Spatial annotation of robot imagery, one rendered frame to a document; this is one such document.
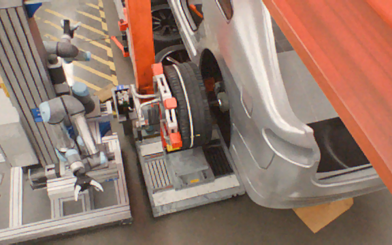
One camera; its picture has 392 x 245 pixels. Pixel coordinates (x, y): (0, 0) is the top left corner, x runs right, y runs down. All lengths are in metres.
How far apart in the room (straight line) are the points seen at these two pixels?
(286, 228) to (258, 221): 0.24
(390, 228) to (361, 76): 3.60
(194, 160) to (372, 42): 3.29
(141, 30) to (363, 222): 2.46
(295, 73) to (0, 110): 2.15
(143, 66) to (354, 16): 2.97
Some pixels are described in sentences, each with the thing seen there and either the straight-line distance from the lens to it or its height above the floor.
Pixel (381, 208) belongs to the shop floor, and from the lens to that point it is 4.14.
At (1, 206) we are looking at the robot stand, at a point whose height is 0.21.
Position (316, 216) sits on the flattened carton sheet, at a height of 0.01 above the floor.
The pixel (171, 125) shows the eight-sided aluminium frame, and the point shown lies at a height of 0.97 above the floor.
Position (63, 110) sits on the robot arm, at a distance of 2.64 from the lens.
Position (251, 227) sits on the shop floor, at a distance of 3.73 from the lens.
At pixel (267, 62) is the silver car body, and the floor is 1.72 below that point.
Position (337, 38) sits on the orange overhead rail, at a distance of 0.55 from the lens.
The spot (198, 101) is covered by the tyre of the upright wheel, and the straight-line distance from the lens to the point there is 3.02.
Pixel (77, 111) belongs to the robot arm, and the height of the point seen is 1.39.
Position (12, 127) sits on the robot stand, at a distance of 2.98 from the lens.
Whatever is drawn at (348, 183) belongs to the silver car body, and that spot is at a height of 1.18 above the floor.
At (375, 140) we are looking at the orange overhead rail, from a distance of 0.45.
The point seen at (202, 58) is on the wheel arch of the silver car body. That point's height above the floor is 1.00.
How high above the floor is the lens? 3.32
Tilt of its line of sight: 50 degrees down
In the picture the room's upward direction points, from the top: 1 degrees clockwise
